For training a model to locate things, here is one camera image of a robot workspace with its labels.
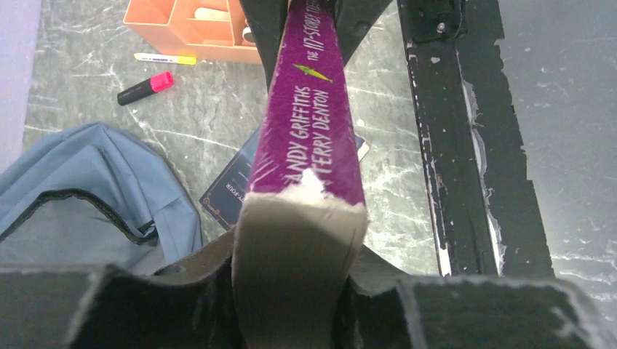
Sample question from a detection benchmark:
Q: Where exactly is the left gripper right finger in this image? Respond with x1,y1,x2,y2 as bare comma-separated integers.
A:
337,247,616,348

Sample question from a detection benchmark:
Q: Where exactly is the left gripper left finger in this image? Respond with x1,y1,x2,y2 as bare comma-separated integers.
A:
1,232,242,348

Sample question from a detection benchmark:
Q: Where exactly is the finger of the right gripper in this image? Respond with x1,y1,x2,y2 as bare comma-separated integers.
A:
330,0,391,65
239,0,288,89

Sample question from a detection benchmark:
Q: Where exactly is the purple illustrated book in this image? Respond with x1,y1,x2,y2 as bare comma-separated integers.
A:
232,1,368,348

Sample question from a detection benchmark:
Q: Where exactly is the dark blue book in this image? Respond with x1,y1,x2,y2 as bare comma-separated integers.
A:
201,121,368,228

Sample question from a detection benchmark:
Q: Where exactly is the blue-grey backpack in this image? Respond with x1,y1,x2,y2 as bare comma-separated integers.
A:
1,123,203,274

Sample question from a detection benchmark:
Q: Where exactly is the orange plastic desk organizer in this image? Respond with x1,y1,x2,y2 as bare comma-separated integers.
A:
123,0,261,64

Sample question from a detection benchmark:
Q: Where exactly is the yellow pen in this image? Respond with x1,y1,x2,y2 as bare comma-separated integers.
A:
133,52,197,65

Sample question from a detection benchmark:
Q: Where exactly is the pink highlighter marker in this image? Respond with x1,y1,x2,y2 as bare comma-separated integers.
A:
116,71,174,106

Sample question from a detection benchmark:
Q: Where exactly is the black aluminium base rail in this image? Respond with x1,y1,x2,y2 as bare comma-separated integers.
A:
398,1,554,278

